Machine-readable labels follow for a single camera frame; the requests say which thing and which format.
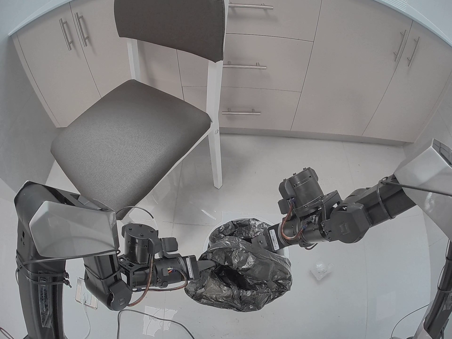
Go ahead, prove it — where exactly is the beige cabinet with bar handles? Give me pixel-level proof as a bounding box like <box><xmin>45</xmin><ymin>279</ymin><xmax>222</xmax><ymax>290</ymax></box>
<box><xmin>7</xmin><ymin>0</ymin><xmax>452</xmax><ymax>145</ymax></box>

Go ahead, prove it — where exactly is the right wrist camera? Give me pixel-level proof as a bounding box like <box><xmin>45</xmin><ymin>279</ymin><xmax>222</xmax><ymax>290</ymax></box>
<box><xmin>278</xmin><ymin>179</ymin><xmax>294</xmax><ymax>214</ymax></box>

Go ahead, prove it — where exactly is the black cable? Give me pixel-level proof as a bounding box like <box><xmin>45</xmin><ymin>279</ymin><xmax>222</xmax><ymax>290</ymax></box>
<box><xmin>116</xmin><ymin>206</ymin><xmax>155</xmax><ymax>222</ymax></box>
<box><xmin>381</xmin><ymin>176</ymin><xmax>452</xmax><ymax>193</ymax></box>
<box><xmin>117</xmin><ymin>309</ymin><xmax>193</xmax><ymax>339</ymax></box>
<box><xmin>394</xmin><ymin>304</ymin><xmax>428</xmax><ymax>339</ymax></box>

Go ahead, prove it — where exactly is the white cable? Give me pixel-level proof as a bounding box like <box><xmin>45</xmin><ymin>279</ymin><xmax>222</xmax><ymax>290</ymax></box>
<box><xmin>82</xmin><ymin>300</ymin><xmax>93</xmax><ymax>339</ymax></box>

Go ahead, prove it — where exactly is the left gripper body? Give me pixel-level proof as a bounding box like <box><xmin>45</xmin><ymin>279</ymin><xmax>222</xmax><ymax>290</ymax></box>
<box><xmin>155</xmin><ymin>254</ymin><xmax>199</xmax><ymax>291</ymax></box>

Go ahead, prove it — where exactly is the grey padded white chair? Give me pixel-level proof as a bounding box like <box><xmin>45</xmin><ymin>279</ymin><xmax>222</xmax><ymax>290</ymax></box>
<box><xmin>50</xmin><ymin>0</ymin><xmax>229</xmax><ymax>222</ymax></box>

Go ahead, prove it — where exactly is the crumpled clear wrapper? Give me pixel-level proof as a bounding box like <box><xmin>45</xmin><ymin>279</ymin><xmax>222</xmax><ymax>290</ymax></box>
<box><xmin>310</xmin><ymin>261</ymin><xmax>335</xmax><ymax>281</ymax></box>

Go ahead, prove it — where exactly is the white trash bin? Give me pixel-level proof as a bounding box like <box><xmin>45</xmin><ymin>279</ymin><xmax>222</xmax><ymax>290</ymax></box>
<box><xmin>206</xmin><ymin>217</ymin><xmax>293</xmax><ymax>258</ymax></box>

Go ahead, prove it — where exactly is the black plastic bag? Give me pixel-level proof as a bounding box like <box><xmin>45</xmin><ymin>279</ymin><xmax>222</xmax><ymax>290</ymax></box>
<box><xmin>184</xmin><ymin>218</ymin><xmax>294</xmax><ymax>312</ymax></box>

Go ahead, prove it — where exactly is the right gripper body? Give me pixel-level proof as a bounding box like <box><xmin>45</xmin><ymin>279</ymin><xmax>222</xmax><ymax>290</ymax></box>
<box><xmin>267</xmin><ymin>221</ymin><xmax>303</xmax><ymax>252</ymax></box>

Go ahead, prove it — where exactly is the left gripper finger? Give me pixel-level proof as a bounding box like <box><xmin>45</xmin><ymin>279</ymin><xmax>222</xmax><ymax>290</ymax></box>
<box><xmin>197</xmin><ymin>252</ymin><xmax>217</xmax><ymax>271</ymax></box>

